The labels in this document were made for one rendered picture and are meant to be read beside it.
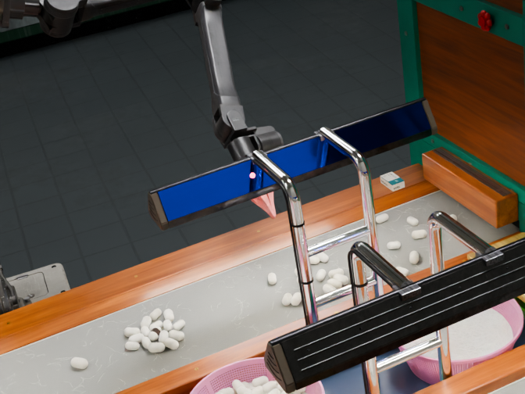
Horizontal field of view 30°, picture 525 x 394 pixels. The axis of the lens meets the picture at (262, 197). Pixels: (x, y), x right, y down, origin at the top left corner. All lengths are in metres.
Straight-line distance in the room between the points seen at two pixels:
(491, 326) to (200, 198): 0.64
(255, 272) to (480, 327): 0.54
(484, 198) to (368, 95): 2.70
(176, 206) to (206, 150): 2.69
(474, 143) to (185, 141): 2.56
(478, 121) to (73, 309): 1.01
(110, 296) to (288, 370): 0.89
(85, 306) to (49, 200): 2.25
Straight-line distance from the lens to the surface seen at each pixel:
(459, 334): 2.01
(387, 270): 1.52
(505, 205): 2.21
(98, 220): 4.19
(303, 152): 1.96
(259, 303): 2.15
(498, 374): 1.87
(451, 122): 2.39
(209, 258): 2.29
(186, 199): 1.89
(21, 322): 2.26
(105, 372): 2.07
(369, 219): 1.91
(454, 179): 2.31
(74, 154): 4.84
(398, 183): 2.44
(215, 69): 2.37
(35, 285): 2.94
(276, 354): 1.42
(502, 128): 2.21
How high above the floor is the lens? 1.97
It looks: 29 degrees down
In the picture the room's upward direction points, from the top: 10 degrees counter-clockwise
